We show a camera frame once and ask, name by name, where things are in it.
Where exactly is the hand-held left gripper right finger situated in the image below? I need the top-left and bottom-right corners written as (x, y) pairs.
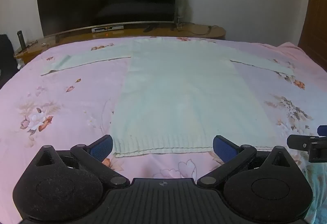
top-left (197, 135), bottom-right (295, 188)

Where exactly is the silver set-top box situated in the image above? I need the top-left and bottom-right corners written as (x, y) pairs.
top-left (91, 25), bottom-right (124, 33)

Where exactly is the wooden television cabinet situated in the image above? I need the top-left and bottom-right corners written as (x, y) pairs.
top-left (14, 21), bottom-right (227, 66)

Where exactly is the pink floral bedsheet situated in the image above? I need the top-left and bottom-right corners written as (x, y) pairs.
top-left (0, 36), bottom-right (327, 224)

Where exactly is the brown wooden door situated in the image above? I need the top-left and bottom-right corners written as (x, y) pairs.
top-left (298, 0), bottom-right (327, 72)

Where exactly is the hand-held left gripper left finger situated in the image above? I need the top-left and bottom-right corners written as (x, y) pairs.
top-left (33, 135), bottom-right (131, 189)

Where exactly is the black chair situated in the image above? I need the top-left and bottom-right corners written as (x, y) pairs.
top-left (0, 34), bottom-right (19, 88)

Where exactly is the white knit sweater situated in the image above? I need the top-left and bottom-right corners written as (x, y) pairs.
top-left (41, 37), bottom-right (295, 158)

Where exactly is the black cable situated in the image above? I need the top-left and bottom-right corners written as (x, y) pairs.
top-left (179, 22), bottom-right (220, 35)

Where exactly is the light teal cloth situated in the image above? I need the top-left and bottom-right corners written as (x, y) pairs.
top-left (303, 162), bottom-right (327, 224)

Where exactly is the black television foot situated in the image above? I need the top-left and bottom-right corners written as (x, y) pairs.
top-left (143, 23), bottom-right (159, 33)

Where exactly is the black bottle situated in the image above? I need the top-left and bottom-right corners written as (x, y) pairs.
top-left (17, 30), bottom-right (25, 49)

